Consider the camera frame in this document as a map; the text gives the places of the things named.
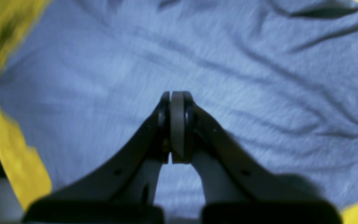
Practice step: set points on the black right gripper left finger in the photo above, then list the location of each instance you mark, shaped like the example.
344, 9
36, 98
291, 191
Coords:
122, 190

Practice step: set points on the yellow table cloth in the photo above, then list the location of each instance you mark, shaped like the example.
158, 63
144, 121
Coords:
180, 111

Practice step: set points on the grey t-shirt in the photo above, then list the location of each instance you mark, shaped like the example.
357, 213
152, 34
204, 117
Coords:
78, 77

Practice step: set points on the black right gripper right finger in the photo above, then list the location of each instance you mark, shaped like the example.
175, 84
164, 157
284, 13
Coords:
237, 189

